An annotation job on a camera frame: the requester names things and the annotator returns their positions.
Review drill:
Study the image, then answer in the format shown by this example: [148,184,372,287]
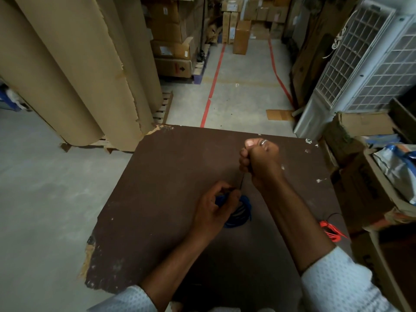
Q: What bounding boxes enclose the person's right hand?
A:
[239,138,285,193]

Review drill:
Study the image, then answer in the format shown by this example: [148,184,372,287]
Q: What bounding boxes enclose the person's left hand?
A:
[194,181,243,235]

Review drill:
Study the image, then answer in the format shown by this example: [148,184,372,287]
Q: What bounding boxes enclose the blue wire coil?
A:
[214,193,253,229]

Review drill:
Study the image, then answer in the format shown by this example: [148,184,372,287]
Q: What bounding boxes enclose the person's right forearm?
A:
[259,177,337,275]

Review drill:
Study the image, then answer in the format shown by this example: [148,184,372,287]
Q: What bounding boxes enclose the person's left forearm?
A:
[139,224,216,312]

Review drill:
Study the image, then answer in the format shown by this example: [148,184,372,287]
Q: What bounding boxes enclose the flat cardboard piece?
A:
[266,109,296,121]

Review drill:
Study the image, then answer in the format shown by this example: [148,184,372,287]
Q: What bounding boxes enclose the blue pallet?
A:
[192,44,211,85]

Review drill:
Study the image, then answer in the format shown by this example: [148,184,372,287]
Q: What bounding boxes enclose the wooden pallet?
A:
[60,91,174,154]

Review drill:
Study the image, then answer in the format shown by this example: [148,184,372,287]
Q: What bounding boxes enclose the small open cardboard box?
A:
[322,112,396,167]

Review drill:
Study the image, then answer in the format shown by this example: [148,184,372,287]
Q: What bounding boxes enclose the tall standing cardboard box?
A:
[232,20,252,56]

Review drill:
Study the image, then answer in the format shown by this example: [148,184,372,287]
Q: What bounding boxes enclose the cardboard box with red label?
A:
[154,56,197,79]

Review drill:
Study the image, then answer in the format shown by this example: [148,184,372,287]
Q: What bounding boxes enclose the leaning brown wooden board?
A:
[290,0,361,109]

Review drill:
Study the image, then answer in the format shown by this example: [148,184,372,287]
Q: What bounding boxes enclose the slim upright cardboard box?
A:
[228,11,240,45]
[222,11,231,44]

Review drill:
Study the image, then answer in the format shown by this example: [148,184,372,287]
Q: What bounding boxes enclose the large open cardboard box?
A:
[331,148,416,232]

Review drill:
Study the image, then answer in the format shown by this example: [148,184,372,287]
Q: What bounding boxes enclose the white air conditioner unit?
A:
[338,14,416,113]
[293,0,398,140]

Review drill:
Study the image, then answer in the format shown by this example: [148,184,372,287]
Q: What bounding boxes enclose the cardboard box with open flap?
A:
[150,36,197,61]

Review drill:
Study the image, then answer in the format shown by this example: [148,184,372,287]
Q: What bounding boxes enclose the stack of cardboard boxes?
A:
[221,0,294,41]

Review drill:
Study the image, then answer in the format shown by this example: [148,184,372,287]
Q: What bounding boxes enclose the white right shirt sleeve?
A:
[300,246,401,312]

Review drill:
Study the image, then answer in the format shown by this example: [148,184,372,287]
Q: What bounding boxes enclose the white shirt sleeve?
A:
[300,246,401,312]
[86,285,158,312]

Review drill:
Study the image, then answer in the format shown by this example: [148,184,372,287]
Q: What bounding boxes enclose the large plain cardboard box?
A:
[149,19,195,43]

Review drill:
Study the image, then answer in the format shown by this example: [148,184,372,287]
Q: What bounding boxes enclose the narrow brown paper roll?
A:
[110,0,164,115]

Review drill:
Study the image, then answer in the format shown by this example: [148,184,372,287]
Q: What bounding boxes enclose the white left shirt sleeve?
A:
[86,285,158,312]

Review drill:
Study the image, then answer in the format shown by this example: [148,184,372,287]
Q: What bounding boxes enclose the white and blue plastic bag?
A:
[372,143,416,206]

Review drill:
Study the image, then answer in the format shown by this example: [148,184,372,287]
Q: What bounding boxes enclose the cardboard box with white label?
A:
[147,0,182,24]

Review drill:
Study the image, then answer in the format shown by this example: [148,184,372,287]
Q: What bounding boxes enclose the dark cardboard box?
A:
[350,223,416,312]

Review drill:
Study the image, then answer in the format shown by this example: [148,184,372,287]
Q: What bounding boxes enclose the torn brown paper roll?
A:
[13,0,154,152]

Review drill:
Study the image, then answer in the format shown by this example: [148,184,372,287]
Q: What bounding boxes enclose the wide brown paper roll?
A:
[0,0,104,147]

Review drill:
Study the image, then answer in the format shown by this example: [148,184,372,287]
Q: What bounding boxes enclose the crumpled white plastic bag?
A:
[6,88,32,111]

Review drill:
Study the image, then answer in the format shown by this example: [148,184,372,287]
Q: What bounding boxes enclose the blue plastic object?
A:
[0,84,22,112]

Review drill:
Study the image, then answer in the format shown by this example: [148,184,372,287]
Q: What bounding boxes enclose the white cord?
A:
[322,10,358,59]

